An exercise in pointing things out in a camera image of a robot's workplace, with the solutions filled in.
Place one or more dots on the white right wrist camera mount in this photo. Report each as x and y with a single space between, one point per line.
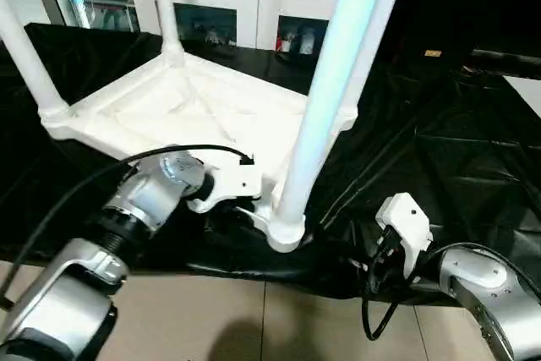
407 221

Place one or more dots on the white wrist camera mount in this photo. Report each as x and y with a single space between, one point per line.
407 221
226 182

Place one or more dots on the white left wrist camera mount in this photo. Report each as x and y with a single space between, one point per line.
226 182

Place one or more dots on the white plastic table top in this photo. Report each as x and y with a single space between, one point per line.
194 107

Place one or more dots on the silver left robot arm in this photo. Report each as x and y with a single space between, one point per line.
101 234

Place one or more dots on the small yellow tag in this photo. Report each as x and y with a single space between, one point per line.
433 53

